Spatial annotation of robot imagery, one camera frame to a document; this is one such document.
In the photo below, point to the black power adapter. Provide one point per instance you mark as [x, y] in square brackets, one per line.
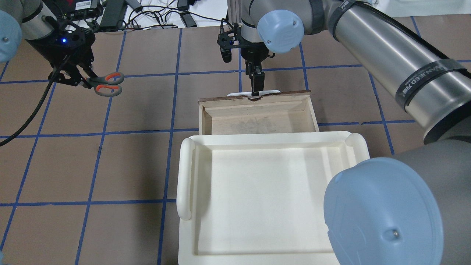
[113, 15]

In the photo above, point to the dark wooden drawer box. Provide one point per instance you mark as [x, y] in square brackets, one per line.
[274, 113]

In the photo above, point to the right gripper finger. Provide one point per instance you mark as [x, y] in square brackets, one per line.
[250, 71]
[259, 78]

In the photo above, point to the grey orange scissors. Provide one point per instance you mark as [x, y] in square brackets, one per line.
[107, 86]

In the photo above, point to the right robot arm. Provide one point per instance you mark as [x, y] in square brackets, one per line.
[412, 208]

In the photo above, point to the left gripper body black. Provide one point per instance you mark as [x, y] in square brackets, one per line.
[45, 50]

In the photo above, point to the white plastic tray box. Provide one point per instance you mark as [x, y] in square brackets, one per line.
[257, 199]

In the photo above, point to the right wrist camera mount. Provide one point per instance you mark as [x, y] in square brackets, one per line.
[229, 38]

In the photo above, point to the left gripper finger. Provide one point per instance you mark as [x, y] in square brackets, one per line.
[86, 72]
[73, 79]

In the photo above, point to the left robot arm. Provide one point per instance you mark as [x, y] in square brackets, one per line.
[26, 20]

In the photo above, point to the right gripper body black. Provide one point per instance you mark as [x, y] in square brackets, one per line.
[254, 55]

